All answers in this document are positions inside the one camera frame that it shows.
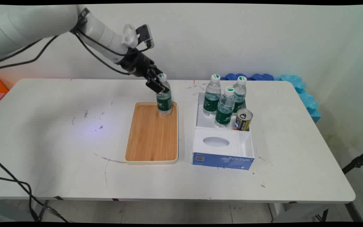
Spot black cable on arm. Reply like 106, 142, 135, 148
74, 9, 153, 76

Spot white and blue cardboard box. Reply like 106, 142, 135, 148
191, 91, 255, 171

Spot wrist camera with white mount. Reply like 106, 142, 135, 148
122, 24, 155, 49

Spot black tripod stand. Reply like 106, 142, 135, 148
342, 146, 363, 222

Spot blue foam puzzle mats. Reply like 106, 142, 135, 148
221, 73, 322, 124

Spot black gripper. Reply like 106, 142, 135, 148
118, 51, 171, 94

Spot green label water bottle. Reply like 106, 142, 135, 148
215, 87, 235, 128
155, 73, 173, 116
233, 76, 247, 113
203, 74, 222, 117

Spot yellow blue drink can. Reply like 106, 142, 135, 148
234, 109, 253, 131

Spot black trailing arm cable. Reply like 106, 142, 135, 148
0, 34, 61, 71

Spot wooden tray with cream rim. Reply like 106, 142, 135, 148
125, 101, 179, 165

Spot black floor cable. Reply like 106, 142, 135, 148
0, 154, 70, 223

